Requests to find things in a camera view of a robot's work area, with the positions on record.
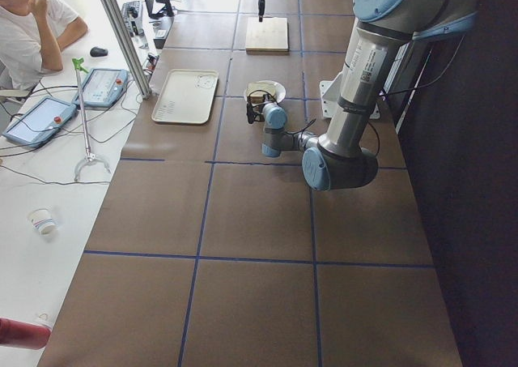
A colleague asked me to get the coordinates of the green handled reacher grabber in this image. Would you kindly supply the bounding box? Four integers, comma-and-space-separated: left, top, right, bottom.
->
72, 58, 111, 183

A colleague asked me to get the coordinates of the white paper cup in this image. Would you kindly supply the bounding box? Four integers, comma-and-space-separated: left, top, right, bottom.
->
27, 207, 57, 236

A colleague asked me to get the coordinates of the toast slice on plate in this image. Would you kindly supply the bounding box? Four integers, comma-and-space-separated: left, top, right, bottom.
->
248, 95, 265, 104

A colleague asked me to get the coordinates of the blue teach pendant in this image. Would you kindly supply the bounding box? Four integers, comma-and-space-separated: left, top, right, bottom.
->
76, 68, 129, 110
2, 96, 77, 148

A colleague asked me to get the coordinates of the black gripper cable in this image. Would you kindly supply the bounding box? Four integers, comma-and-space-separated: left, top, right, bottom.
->
282, 38, 466, 157

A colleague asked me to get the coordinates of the near blue teach pendant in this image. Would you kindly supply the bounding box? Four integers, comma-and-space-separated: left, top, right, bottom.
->
2, 96, 77, 148

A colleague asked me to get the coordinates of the red bottle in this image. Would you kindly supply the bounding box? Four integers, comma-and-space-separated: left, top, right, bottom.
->
1, 318, 51, 350

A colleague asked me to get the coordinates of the far blue teach pendant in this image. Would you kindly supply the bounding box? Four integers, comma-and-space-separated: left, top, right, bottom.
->
76, 68, 129, 110

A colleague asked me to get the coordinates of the cream bear serving tray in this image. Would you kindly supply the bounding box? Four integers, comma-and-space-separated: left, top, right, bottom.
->
151, 69, 219, 125

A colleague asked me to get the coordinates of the aluminium frame post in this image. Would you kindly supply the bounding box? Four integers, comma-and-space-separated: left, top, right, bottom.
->
100, 0, 152, 100

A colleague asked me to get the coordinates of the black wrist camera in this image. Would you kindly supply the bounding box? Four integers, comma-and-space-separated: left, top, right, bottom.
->
246, 102, 265, 124

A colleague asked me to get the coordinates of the black computer mouse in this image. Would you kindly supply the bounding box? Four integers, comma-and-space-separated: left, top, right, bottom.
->
90, 46, 108, 58

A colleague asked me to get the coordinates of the wooden cutting board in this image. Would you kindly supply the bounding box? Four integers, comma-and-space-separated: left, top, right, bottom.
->
245, 17, 289, 52

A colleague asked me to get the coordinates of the person in white shirt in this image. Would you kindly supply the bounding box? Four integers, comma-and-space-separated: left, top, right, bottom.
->
1, 0, 88, 90

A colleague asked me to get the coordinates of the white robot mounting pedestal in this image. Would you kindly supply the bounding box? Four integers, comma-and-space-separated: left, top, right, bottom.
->
320, 73, 381, 118

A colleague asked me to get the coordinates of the white round plate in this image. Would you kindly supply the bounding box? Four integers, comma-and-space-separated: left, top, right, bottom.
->
244, 80, 286, 103

